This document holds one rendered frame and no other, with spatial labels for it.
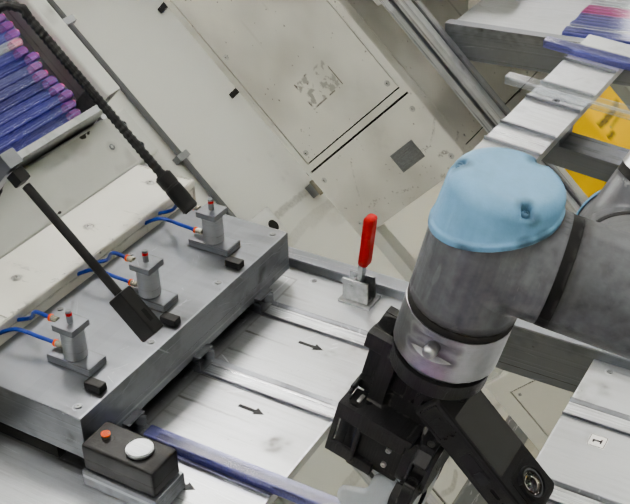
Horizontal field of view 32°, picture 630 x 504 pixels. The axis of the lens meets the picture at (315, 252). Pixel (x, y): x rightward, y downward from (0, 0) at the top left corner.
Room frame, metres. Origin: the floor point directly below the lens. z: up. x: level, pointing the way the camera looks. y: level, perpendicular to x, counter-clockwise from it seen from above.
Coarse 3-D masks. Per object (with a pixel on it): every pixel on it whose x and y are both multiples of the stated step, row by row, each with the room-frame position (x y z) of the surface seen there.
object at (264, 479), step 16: (144, 432) 0.99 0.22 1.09; (160, 432) 0.99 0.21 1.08; (176, 448) 0.97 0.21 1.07; (192, 448) 0.97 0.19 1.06; (208, 448) 0.97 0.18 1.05; (208, 464) 0.96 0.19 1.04; (224, 464) 0.95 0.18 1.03; (240, 464) 0.95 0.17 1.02; (240, 480) 0.94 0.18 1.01; (256, 480) 0.93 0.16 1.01; (272, 480) 0.93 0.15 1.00; (288, 480) 0.93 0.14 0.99; (288, 496) 0.92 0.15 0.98; (304, 496) 0.91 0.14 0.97; (320, 496) 0.91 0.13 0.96
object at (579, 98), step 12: (516, 84) 1.36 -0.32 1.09; (528, 84) 1.35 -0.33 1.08; (540, 84) 1.34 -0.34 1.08; (552, 84) 1.34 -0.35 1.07; (552, 96) 1.33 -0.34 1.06; (564, 96) 1.32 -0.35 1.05; (576, 96) 1.31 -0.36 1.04; (588, 96) 1.31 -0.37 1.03; (600, 108) 1.30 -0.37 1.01; (612, 108) 1.29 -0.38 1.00; (624, 108) 1.29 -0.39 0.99
